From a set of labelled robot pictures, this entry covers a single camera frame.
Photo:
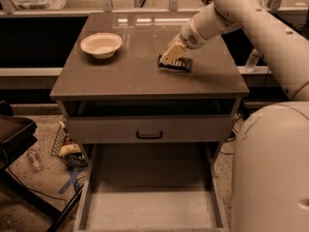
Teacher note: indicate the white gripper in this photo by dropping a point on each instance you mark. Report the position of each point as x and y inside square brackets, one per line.
[190, 37]

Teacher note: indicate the closed grey upper drawer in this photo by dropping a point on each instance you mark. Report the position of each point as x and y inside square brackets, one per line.
[100, 130]

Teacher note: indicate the clear bottle on floor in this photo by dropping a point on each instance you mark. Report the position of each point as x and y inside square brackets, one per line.
[34, 160]

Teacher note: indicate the black rxbar chocolate bar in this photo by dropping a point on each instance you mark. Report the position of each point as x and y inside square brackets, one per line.
[182, 64]

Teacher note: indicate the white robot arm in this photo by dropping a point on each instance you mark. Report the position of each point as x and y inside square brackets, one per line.
[270, 176]

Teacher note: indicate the grey drawer cabinet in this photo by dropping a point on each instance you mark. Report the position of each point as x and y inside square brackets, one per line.
[131, 84]

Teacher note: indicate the black chair at left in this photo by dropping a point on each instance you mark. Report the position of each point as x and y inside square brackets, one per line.
[16, 137]

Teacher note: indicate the black drawer handle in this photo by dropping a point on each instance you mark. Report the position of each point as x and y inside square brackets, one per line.
[149, 135]

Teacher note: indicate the wire basket with snacks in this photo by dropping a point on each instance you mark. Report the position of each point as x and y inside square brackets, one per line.
[66, 150]

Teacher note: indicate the clear water bottle on ledge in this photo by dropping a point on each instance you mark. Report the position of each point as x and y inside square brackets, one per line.
[252, 61]

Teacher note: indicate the open grey middle drawer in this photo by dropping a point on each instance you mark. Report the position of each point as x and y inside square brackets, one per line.
[151, 188]

